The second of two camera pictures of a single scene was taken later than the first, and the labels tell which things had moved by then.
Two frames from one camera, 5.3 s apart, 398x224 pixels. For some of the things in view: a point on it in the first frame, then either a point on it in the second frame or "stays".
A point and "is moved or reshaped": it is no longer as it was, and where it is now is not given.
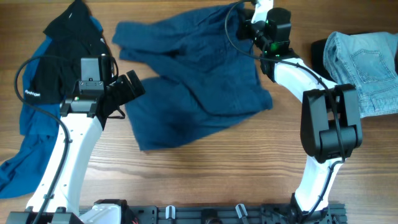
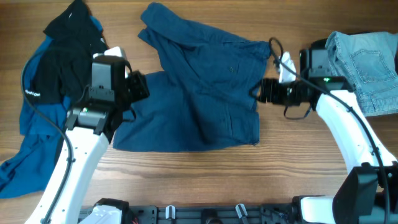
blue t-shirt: (21, 168) stays
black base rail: (270, 213) stays
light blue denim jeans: (369, 61) stays
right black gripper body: (254, 30) to (288, 93)
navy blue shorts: (201, 70) is moved or reshaped
